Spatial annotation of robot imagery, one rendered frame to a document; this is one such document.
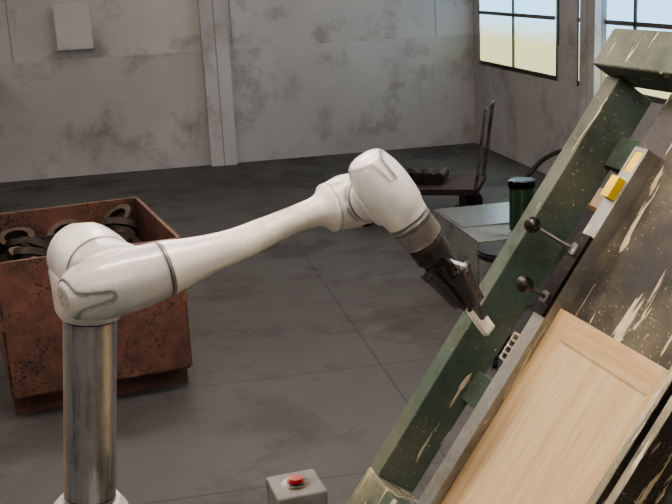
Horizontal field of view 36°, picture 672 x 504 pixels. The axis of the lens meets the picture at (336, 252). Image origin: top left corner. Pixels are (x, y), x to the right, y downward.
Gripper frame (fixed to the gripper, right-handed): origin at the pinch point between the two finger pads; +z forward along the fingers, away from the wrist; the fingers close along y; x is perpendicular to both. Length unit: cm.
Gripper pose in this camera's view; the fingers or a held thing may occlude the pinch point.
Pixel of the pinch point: (480, 318)
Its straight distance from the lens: 211.7
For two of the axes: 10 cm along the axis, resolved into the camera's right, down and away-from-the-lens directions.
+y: -5.7, 1.5, 8.1
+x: -5.8, 6.3, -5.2
